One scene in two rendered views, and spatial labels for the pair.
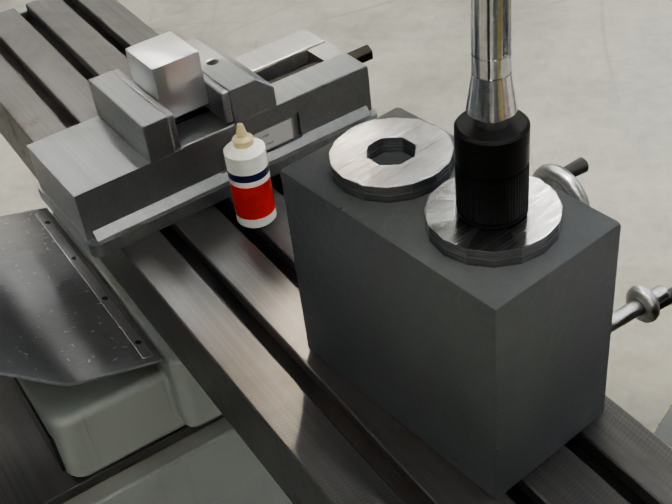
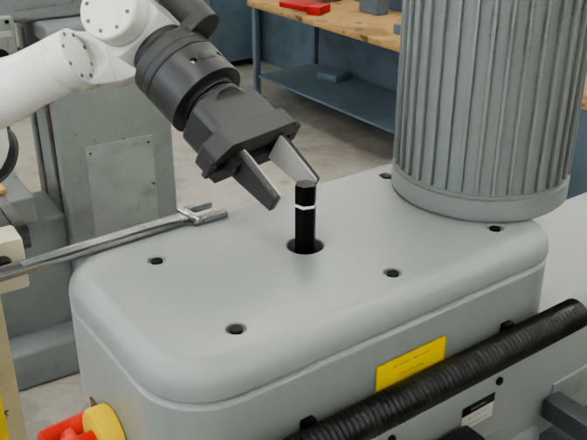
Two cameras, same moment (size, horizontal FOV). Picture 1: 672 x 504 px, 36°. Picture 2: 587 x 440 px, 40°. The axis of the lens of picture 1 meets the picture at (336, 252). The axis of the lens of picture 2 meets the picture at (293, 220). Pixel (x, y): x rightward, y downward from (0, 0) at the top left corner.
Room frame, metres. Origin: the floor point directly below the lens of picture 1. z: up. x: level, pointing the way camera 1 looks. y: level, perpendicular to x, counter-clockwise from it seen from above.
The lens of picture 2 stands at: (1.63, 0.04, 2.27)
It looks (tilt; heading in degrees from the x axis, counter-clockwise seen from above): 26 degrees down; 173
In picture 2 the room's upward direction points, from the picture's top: straight up
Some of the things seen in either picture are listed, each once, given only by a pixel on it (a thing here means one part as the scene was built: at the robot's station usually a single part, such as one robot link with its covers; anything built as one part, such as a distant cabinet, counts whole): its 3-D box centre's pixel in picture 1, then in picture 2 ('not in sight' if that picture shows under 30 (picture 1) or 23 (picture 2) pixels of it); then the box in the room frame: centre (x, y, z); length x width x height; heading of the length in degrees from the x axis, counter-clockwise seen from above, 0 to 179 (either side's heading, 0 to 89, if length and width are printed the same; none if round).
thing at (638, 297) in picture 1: (621, 316); not in sight; (1.06, -0.39, 0.51); 0.22 x 0.06 x 0.06; 119
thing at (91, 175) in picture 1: (203, 115); not in sight; (0.95, 0.12, 0.99); 0.35 x 0.15 x 0.11; 121
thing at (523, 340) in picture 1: (444, 287); not in sight; (0.58, -0.08, 1.03); 0.22 x 0.12 x 0.20; 35
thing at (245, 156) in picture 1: (248, 171); not in sight; (0.83, 0.07, 0.99); 0.04 x 0.04 x 0.11
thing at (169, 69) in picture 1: (167, 76); not in sight; (0.93, 0.15, 1.05); 0.06 x 0.05 x 0.06; 31
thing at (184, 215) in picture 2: not in sight; (115, 238); (0.90, -0.05, 1.89); 0.24 x 0.04 x 0.01; 120
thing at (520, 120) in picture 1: (491, 128); not in sight; (0.54, -0.11, 1.20); 0.05 x 0.05 x 0.01
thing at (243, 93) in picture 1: (219, 77); not in sight; (0.96, 0.10, 1.02); 0.12 x 0.06 x 0.04; 31
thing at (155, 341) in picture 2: not in sight; (315, 307); (0.92, 0.15, 1.81); 0.47 x 0.26 x 0.16; 119
